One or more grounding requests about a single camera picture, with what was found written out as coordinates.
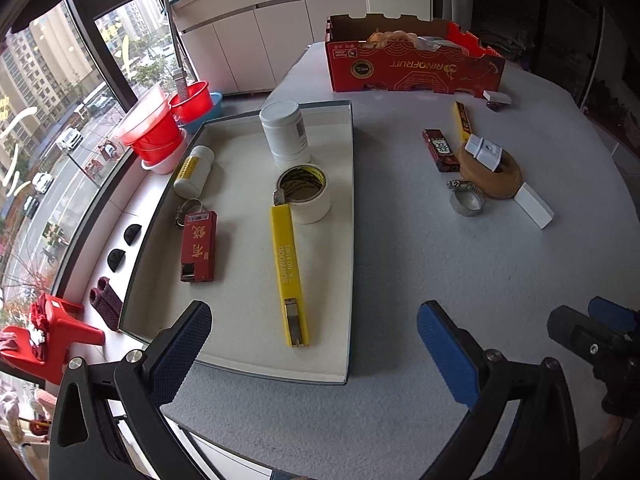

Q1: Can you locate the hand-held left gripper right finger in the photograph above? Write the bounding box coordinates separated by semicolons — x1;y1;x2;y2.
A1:
416;300;581;480

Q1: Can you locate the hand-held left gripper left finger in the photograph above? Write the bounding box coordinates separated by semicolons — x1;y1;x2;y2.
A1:
48;300;213;480

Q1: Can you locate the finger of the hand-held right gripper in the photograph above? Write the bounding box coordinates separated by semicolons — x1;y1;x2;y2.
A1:
588;296;640;335
546;305;617;362

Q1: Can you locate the grey shallow tray box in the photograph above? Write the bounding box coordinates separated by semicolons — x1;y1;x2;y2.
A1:
118;100;356;386

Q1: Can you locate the metal hose clamp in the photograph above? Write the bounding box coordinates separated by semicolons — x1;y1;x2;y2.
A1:
446;178;486;217
173;199;206;229

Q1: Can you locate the white rectangular block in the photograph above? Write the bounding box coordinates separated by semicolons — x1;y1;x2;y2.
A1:
513;182;555;230

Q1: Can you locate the long yellow utility knife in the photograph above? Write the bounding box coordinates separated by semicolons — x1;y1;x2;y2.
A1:
270;189;311;349

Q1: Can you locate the brown tape ring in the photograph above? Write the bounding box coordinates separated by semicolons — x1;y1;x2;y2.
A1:
457;147;524;201

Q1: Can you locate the white bottle yellow label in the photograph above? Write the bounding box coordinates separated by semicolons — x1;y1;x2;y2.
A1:
173;145;216;200

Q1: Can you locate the white tape roll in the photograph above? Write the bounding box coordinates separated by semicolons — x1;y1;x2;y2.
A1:
275;164;331;225

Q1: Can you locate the white plug adapter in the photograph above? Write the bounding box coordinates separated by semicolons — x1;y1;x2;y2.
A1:
464;134;505;171

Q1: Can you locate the small red patterned box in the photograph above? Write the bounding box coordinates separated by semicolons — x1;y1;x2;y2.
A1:
422;129;461;173

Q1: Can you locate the small yellow utility knife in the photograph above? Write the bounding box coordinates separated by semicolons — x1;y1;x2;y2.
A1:
453;101;474;144

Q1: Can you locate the white plastic jar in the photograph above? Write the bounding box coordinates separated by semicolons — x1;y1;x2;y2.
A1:
259;101;310;169

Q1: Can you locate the red plastic stool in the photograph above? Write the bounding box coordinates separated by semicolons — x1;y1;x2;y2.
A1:
0;294;106;384

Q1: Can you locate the red white cloth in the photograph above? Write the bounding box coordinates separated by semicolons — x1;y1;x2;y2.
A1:
29;300;52;347

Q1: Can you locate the pink cloth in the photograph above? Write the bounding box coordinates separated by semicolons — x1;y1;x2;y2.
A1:
0;332;27;362

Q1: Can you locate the white basin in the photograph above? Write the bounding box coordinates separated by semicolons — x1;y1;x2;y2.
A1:
140;127;189;176

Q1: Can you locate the translucent red basin stack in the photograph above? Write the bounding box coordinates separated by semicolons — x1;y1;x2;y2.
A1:
111;82;184;163

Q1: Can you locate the blue basin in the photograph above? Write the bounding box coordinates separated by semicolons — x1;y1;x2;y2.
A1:
180;91;225;136

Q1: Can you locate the red cardboard box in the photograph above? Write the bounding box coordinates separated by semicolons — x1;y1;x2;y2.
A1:
324;14;507;97

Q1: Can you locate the beige dried flower bunch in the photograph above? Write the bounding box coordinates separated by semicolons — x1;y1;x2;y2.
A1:
369;30;417;47

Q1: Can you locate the white cabinet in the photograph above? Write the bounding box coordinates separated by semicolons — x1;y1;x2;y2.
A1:
170;0;434;96

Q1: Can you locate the metal handled brush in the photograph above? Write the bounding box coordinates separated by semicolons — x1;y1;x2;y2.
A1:
159;0;189;104

